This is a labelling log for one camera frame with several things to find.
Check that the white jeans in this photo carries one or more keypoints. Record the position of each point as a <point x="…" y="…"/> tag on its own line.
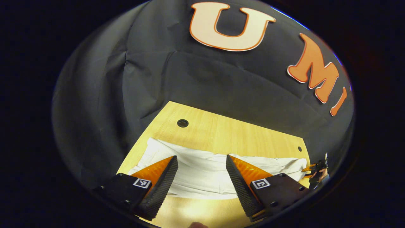
<point x="202" y="171"/>

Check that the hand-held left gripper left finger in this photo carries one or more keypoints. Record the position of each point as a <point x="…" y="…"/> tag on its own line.
<point x="163" y="186"/>

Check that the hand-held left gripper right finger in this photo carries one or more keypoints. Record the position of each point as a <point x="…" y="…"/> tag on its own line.
<point x="240" y="190"/>

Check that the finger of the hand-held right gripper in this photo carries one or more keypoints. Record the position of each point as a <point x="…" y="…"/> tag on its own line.
<point x="309" y="167"/>

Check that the black backdrop cloth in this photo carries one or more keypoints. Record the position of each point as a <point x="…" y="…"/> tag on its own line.
<point x="221" y="79"/>

